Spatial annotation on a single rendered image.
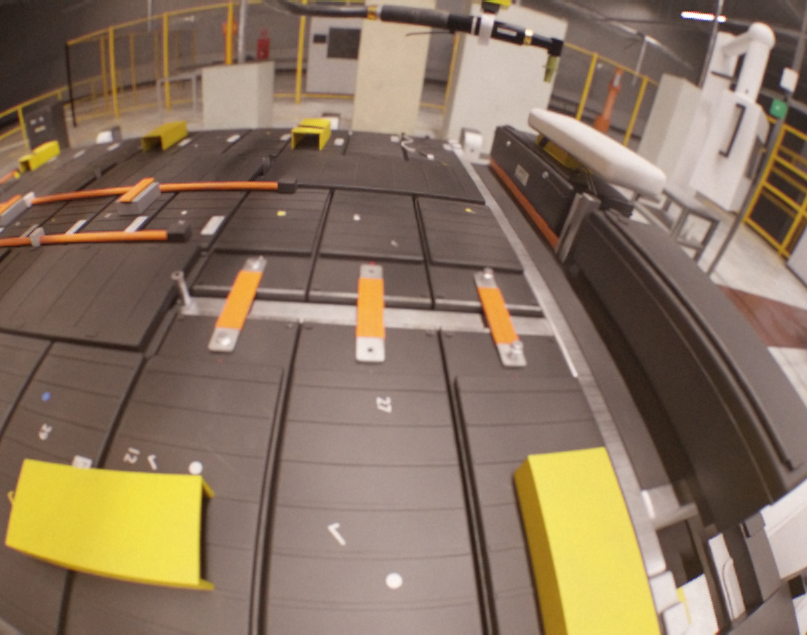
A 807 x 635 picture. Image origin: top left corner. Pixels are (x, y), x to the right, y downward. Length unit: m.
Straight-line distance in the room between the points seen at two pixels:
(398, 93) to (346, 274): 4.31
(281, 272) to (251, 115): 4.33
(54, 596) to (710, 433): 0.54
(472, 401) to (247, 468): 0.19
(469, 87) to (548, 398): 4.49
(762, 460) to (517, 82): 4.74
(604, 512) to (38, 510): 0.39
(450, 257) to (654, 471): 0.35
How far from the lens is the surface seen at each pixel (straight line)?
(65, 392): 0.40
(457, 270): 0.48
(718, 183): 2.97
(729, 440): 0.37
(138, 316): 0.41
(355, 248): 0.47
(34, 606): 0.34
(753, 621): 0.66
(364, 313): 0.38
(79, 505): 0.28
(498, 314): 0.42
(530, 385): 0.35
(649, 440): 0.42
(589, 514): 0.27
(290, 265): 0.46
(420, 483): 0.27
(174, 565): 0.24
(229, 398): 0.31
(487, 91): 4.77
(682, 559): 0.71
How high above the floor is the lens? 1.25
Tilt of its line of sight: 41 degrees down
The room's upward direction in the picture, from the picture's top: 10 degrees clockwise
